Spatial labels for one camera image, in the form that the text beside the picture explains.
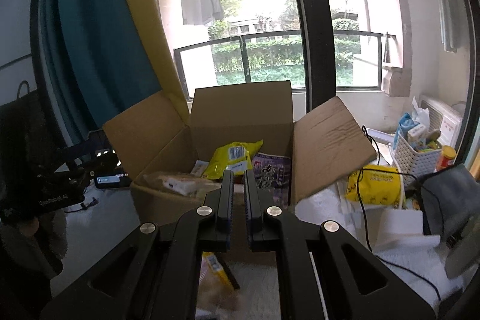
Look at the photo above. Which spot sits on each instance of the black window frame post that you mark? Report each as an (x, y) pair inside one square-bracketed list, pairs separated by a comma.
[(319, 55)]

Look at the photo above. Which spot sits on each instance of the brown cardboard box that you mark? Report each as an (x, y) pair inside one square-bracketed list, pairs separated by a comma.
[(325, 145)]

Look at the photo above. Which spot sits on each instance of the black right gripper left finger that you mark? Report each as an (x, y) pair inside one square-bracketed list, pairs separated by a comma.
[(217, 234)]

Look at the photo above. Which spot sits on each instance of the black balcony railing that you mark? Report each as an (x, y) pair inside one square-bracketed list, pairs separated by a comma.
[(360, 58)]

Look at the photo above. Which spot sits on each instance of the yellow black snack packet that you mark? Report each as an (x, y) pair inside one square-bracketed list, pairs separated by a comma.
[(217, 273)]

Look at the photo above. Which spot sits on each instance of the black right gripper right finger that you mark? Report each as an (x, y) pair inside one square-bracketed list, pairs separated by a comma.
[(256, 201)]

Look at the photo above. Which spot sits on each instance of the white air conditioner unit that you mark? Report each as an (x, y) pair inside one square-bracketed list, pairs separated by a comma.
[(443, 118)]

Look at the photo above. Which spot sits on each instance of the teal curtain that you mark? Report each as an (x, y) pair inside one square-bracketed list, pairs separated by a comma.
[(94, 63)]

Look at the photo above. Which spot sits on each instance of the yellow snack bag in box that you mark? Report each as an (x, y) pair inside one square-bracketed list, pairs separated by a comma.
[(235, 157)]

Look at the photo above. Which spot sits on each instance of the yellow curtain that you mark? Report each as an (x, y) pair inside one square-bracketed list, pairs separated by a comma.
[(147, 20)]

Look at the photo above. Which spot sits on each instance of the purple snack bag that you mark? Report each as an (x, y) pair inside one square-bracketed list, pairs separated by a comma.
[(273, 173)]

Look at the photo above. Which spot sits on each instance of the white lattice plastic basket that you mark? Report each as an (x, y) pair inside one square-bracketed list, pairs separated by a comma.
[(414, 164)]

